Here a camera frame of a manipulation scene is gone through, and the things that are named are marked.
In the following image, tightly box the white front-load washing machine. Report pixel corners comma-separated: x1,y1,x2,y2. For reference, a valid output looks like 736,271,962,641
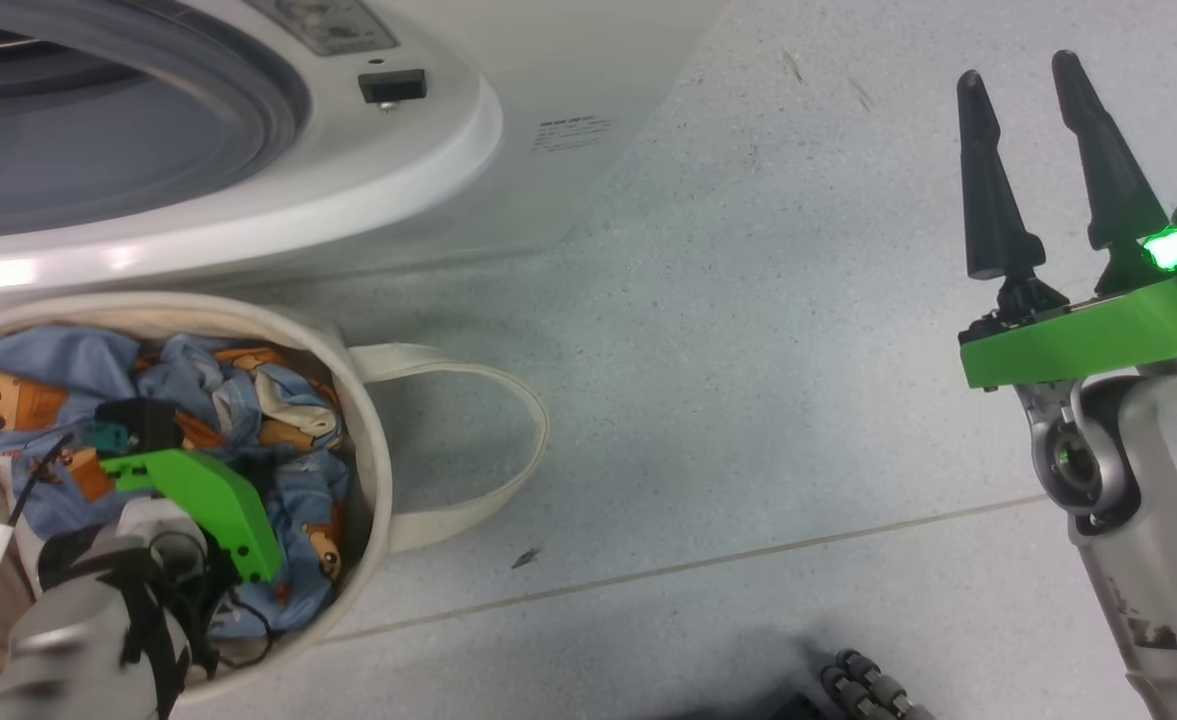
0,0,729,301

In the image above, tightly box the cream canvas laundry basket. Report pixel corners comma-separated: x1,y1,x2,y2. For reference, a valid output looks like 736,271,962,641
0,290,549,706

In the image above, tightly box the blue cartoon print garment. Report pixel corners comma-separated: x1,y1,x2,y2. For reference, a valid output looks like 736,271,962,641
0,325,354,641

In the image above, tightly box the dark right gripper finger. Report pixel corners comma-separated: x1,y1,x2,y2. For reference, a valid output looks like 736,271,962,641
1051,50,1172,294
956,70,1069,321

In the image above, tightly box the grey rubber door gasket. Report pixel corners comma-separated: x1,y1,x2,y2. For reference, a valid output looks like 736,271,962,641
0,0,311,241

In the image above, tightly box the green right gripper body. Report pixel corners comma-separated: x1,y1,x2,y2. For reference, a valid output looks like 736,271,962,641
958,283,1177,391

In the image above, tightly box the grey instruction sticker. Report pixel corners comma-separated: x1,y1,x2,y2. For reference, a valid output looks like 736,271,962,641
248,0,399,56

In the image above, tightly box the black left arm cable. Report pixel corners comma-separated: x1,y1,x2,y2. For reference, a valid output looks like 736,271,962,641
0,420,134,720

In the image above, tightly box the small printed text label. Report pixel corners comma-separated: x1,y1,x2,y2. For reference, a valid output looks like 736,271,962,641
533,117,612,153

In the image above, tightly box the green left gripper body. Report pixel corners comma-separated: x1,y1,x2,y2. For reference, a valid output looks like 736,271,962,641
103,448,282,584

